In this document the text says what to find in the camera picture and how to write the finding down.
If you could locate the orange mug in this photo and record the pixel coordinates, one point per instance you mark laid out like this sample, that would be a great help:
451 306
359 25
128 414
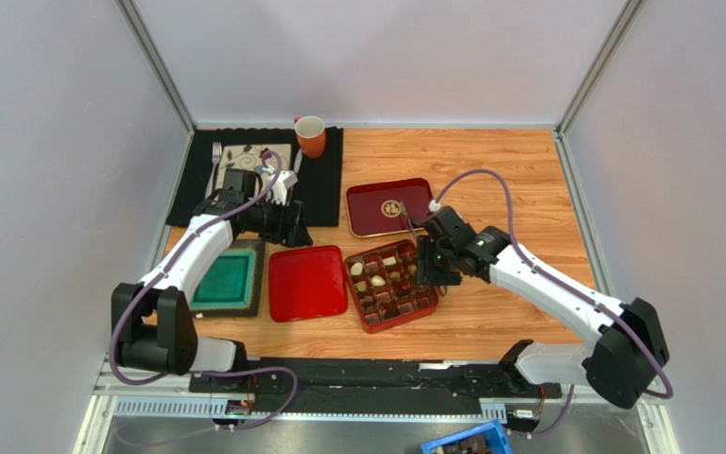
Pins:
311 135

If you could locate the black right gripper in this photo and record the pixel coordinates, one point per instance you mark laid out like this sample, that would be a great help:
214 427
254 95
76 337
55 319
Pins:
437 270

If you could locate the blue plastic bin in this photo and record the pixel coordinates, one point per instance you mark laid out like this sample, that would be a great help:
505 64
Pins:
486 438

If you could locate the red chocolate serving tray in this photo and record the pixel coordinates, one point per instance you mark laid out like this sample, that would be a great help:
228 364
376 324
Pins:
373 207

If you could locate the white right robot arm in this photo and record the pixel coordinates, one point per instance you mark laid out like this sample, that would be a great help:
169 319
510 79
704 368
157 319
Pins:
622 347

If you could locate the turquoise glazed dark plate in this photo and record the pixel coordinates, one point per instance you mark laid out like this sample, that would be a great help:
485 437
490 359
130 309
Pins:
232 287

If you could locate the red chocolate box with tray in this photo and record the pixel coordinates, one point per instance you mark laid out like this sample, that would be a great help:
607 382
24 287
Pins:
399 301

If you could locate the floral square plate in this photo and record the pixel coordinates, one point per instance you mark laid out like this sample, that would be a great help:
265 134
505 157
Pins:
249 157

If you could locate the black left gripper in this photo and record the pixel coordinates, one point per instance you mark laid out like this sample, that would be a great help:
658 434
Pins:
291 235

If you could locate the silver fork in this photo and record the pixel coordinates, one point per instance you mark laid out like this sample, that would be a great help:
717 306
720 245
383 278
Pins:
216 155

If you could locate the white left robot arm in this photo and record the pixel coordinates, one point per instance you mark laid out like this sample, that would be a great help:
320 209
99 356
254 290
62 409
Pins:
152 324

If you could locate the metal serving tongs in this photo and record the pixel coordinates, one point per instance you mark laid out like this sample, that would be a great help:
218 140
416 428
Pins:
442 290

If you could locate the black cloth placemat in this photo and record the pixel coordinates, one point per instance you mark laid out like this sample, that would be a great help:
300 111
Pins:
319 180

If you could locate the red tin lid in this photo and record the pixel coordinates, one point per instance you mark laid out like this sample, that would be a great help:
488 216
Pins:
306 283

